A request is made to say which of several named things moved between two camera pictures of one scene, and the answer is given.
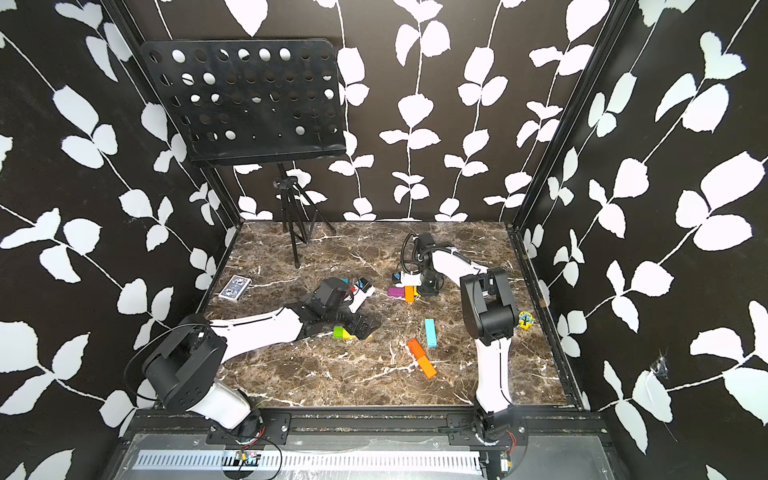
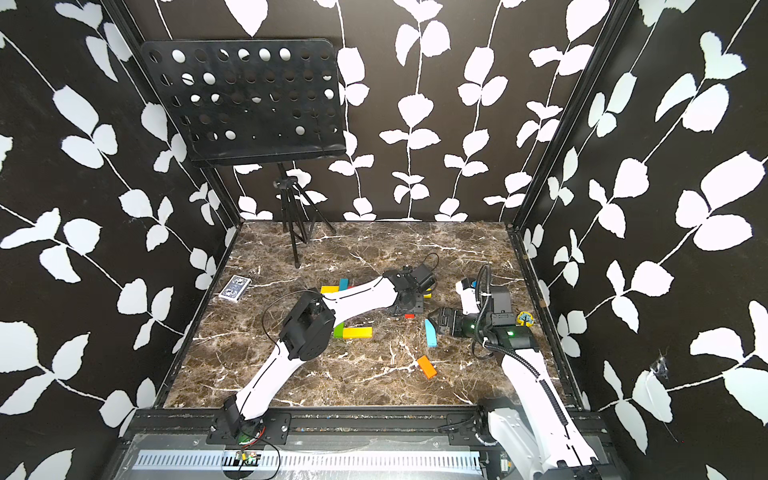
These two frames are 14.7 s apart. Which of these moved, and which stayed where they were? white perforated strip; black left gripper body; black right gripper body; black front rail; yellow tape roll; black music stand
Moved: black right gripper body; black left gripper body
Stayed: white perforated strip; black music stand; black front rail; yellow tape roll
